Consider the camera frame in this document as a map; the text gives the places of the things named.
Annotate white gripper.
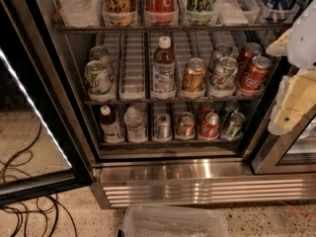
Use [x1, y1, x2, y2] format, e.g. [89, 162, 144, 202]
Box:
[266, 0, 316, 135]

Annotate red coke can top shelf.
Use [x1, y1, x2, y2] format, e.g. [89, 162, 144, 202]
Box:
[145, 0, 175, 26]

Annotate red coke can front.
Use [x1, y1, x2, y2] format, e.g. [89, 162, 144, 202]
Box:
[240, 55, 271, 91]

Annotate red coke can rear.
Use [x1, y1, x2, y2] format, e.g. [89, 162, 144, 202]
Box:
[236, 42, 263, 80]

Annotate green white can front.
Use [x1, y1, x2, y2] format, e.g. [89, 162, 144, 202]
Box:
[210, 56, 238, 98]

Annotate green can bottom rear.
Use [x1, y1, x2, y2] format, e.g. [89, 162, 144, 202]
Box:
[220, 100, 240, 123]

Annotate silver can rear middle shelf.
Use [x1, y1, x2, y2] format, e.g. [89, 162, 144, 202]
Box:
[208, 43, 233, 72]

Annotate silver can shelf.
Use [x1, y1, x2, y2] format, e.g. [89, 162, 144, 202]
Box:
[208, 43, 233, 72]
[156, 114, 171, 139]

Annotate green can bottom front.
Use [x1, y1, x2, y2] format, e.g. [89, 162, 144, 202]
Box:
[222, 113, 246, 140]

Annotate right fridge glass door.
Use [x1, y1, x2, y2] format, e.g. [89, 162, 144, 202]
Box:
[251, 66, 316, 175]

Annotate red can bottom rear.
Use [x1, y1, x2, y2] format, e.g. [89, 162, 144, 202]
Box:
[197, 102, 215, 125]

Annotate gold can middle shelf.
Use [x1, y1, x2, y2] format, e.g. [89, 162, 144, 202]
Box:
[181, 57, 206, 99]

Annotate red can bottom front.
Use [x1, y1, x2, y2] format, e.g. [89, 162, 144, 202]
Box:
[199, 113, 220, 140]

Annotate stainless steel fridge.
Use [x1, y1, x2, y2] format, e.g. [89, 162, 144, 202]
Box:
[3, 0, 316, 210]

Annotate gold can bottom shelf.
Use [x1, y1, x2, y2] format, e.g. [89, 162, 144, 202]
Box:
[176, 112, 196, 138]

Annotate brown tea bottle middle shelf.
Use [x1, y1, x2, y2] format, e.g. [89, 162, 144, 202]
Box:
[151, 36, 175, 100]

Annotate silver can bottom shelf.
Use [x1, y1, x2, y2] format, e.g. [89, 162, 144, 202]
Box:
[156, 114, 171, 139]

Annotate empty white shelf tray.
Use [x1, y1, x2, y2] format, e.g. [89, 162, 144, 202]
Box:
[119, 34, 145, 101]

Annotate water bottle bottom shelf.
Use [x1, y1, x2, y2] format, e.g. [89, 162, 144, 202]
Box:
[123, 107, 147, 143]

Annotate gold tall can top shelf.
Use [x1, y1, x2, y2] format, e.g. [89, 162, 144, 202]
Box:
[103, 0, 136, 27]

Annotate tea bottle bottom shelf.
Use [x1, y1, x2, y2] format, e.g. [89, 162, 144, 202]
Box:
[100, 105, 124, 143]

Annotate green white can middle shelf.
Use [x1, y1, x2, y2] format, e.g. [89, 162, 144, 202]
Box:
[85, 60, 112, 102]

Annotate silver can behind middle shelf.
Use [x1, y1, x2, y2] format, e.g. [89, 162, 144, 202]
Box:
[89, 45, 114, 81]

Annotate clear water bottle top shelf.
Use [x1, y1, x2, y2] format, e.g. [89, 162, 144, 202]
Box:
[58, 0, 101, 28]

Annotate open fridge glass door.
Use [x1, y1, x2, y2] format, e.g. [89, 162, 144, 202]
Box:
[0, 0, 93, 206]

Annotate clear plastic bin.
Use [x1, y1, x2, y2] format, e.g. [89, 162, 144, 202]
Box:
[121, 204, 229, 237]

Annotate orange floor cable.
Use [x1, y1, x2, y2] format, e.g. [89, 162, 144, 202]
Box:
[278, 199, 316, 219]

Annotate black floor cables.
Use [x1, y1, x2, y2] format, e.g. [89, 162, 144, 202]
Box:
[0, 121, 78, 237]

